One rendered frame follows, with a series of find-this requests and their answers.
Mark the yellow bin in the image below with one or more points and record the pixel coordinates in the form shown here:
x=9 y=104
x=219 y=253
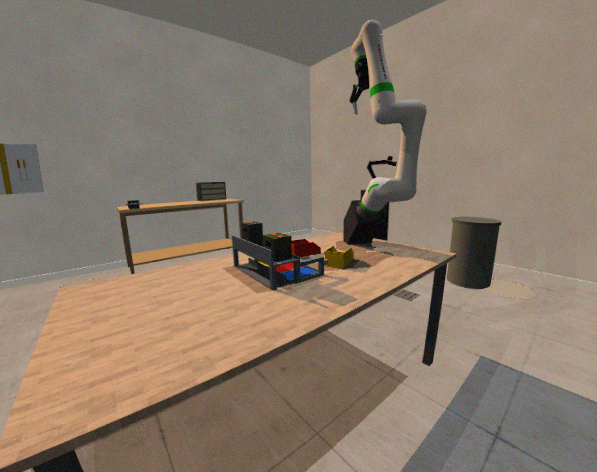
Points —
x=338 y=259

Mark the red bin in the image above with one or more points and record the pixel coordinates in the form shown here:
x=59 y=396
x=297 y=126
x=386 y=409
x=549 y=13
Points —
x=304 y=248

